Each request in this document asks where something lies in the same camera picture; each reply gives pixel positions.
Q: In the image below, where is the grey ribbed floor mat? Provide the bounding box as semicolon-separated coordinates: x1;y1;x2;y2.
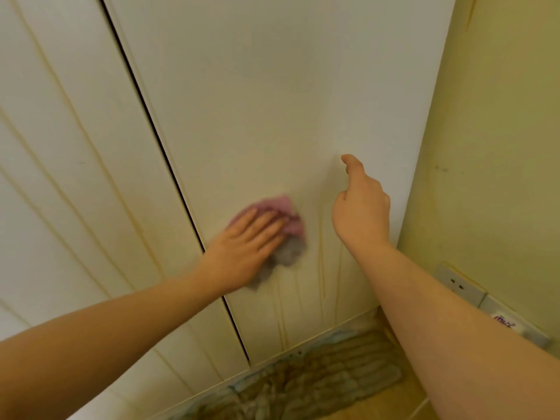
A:
168;327;406;420

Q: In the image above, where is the white wall socket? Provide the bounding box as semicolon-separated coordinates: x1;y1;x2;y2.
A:
432;261;488;308

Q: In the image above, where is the person's right hand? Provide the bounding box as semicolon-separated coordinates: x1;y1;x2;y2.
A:
332;154;391;255

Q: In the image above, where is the person's left forearm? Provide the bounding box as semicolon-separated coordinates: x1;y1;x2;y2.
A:
0;254;226;420

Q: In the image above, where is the person's right forearm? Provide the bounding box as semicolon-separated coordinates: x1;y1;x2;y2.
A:
350;242;560;420

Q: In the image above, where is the white wall plate with sticker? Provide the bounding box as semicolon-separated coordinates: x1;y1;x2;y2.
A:
479;295;553;350

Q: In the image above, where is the white grooved cabinet door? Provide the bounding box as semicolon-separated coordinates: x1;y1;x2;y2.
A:
0;0;251;420

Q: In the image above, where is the pink and grey cleaning cloth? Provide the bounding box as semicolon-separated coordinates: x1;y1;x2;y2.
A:
227;194;308;290

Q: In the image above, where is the person's left hand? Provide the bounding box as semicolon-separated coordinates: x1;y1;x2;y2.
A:
199;208;289;296

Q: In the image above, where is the white plain cabinet door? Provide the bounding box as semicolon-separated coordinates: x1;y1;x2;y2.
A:
101;0;458;367

